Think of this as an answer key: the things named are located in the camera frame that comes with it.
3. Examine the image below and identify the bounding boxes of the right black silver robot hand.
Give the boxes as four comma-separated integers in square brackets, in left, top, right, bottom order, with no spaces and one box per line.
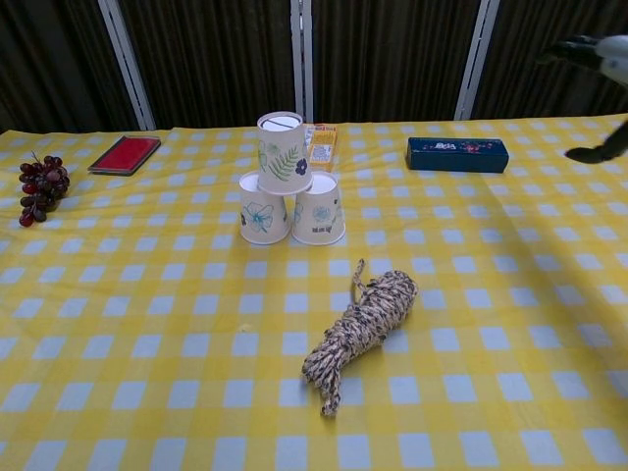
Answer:
[537,33,628,164]

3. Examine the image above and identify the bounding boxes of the paper cup green fern print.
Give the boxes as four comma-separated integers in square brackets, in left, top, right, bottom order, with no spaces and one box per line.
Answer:
[256,112,314,196]

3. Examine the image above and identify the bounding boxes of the paper cup large blue flower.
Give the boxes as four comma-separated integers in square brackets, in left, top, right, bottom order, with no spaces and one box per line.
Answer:
[237,171,291,245]

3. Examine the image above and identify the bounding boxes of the paper cup small green flowers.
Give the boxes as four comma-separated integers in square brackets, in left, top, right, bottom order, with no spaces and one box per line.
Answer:
[290,172,347,246]

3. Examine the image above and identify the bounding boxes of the dark blue long box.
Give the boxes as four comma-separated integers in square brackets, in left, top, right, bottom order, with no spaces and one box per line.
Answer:
[404,136,510,175]

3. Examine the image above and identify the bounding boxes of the orange yellow carton box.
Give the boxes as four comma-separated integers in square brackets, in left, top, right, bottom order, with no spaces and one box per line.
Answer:
[302,123,340,174]

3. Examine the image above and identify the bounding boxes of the red flat stamp pad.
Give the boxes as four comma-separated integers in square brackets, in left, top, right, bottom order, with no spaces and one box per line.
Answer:
[86,134,162,177]

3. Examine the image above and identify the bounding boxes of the yellow white checked tablecloth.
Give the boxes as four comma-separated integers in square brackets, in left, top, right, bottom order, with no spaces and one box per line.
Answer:
[0,113,628,471]

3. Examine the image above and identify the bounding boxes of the dark red grape bunch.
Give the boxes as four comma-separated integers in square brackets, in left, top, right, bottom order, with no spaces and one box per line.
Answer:
[18,151,71,229]

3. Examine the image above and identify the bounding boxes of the grey partition frame post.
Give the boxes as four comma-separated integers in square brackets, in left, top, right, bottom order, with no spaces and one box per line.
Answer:
[290,0,315,125]
[453,0,500,122]
[97,0,157,131]

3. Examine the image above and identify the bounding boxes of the beige black rope bundle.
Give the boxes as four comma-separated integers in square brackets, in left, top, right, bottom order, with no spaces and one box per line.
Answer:
[301,258,421,418]

